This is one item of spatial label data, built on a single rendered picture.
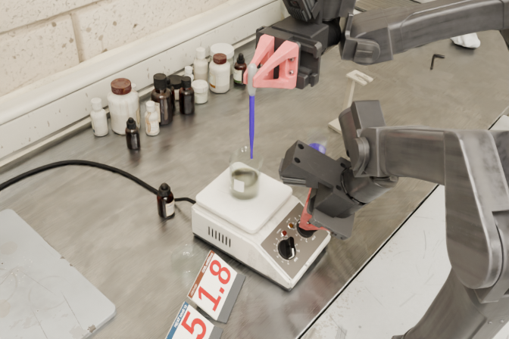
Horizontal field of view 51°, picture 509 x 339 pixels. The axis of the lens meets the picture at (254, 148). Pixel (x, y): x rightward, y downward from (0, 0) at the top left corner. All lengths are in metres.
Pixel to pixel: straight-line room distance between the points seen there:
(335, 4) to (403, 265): 0.44
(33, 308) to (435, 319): 0.56
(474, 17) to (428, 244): 0.38
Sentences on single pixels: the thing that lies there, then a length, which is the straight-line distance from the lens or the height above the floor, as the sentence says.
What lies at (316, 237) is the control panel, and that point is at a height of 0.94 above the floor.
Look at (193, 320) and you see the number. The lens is 0.80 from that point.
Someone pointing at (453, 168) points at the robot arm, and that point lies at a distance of 0.46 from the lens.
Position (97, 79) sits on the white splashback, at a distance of 1.16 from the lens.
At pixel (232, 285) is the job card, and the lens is 0.86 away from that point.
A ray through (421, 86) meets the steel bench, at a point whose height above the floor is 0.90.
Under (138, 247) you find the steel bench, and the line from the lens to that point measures 0.93.
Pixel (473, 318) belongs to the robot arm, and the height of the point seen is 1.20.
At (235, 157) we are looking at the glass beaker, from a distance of 0.86.
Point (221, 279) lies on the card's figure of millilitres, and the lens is 0.85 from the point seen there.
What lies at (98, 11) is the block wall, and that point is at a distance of 1.17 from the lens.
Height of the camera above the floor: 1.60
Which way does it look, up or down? 39 degrees down
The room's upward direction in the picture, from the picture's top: 4 degrees clockwise
